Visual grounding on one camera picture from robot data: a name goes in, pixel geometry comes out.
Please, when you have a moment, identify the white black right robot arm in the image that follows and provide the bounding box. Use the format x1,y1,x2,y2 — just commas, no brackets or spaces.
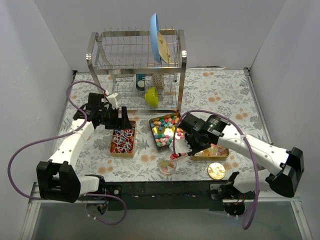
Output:
170,110,305,199

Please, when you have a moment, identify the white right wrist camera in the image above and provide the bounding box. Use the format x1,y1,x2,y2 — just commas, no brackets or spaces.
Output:
169,138,192,160

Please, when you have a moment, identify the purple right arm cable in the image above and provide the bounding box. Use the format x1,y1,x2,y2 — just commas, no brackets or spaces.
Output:
172,109,261,230

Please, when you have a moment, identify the stainless steel dish rack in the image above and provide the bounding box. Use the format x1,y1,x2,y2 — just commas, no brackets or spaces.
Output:
85,28,187,113

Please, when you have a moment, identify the blue plate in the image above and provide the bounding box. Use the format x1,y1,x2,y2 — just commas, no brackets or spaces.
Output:
149,13,162,64

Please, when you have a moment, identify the gold tin with popsicle candies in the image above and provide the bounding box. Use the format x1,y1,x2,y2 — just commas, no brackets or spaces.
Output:
190,146,230,161

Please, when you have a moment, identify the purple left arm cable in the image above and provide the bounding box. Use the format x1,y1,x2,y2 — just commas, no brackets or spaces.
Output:
7,80,128,225

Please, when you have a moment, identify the beige patterned plate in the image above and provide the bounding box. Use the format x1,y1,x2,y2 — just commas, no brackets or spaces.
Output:
157,32,172,64

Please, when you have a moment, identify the gold jar lid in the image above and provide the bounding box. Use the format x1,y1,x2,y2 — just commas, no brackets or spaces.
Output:
207,162,226,180

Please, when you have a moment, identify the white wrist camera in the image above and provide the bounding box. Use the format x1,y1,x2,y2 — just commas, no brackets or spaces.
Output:
106,93,121,109
169,138,192,160

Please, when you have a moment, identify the floral table mat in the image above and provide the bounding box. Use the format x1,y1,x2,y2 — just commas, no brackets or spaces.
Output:
47,68,276,183

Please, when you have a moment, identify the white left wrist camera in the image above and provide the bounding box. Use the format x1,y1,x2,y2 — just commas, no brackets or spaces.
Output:
106,93,121,109

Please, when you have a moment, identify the black tin with star candies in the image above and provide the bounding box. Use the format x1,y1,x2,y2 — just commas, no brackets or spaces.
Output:
149,112,185,152

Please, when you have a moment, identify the clear plastic jar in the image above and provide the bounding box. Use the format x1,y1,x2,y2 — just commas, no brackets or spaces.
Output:
157,158,177,176

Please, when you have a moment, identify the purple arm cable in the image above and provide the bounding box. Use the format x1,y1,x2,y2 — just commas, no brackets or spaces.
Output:
172,109,261,230
7,80,128,225

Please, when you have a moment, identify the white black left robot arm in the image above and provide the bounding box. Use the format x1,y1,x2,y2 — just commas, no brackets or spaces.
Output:
36,93,133,203

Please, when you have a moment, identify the green bowl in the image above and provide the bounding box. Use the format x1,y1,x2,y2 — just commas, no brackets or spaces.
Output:
144,86,159,108

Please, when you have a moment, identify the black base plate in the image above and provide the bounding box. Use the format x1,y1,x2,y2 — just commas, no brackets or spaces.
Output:
76,180,258,212

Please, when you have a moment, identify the teal white cup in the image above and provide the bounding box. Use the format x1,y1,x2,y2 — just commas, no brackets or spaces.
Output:
135,73,146,91

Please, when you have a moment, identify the aluminium frame rail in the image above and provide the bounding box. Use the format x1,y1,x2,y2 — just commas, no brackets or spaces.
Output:
21,180,312,240

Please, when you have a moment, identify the patterned paper cup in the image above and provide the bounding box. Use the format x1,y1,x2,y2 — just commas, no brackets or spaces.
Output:
152,73,165,90

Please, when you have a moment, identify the gold tin with lollipops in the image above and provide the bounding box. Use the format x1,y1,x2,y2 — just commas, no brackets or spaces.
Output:
109,120,136,158

